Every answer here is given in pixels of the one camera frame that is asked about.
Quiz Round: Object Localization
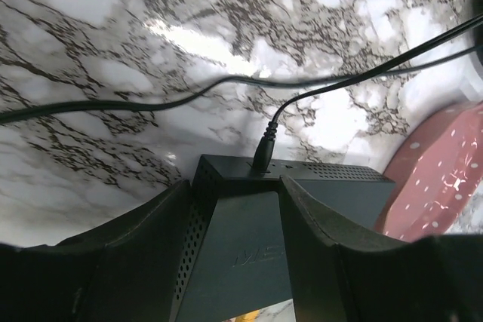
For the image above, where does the pink dotted plate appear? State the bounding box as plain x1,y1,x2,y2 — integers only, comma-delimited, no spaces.
374,102,482,242

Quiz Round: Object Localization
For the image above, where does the dark grey network switch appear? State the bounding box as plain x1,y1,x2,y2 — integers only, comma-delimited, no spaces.
171,155,394,321

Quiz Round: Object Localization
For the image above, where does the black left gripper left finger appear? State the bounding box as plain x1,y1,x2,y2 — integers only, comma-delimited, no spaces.
1,181,190,321

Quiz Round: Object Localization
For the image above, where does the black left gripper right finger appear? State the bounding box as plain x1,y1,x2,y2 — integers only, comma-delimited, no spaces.
278,176,482,321

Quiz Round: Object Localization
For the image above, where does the black power cord with plug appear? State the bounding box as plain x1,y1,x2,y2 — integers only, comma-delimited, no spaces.
0,12,483,170

